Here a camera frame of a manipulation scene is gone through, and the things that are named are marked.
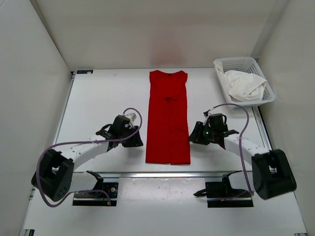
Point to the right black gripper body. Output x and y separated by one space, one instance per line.
209 133

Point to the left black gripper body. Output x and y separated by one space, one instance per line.
121 135

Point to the red t shirt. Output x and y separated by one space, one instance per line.
167 129

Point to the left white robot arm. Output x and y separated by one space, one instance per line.
56 177

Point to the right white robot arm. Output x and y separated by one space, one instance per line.
271 172

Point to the white t shirt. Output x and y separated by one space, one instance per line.
243 84

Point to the small table label sticker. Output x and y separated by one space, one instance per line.
84 72

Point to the white plastic basket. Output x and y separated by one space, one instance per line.
268 91

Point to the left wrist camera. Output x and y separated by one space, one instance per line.
131 116

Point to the aluminium table rail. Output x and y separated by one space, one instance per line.
184 174

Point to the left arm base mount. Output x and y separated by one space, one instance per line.
92 190

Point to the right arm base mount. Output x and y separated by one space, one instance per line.
221 194

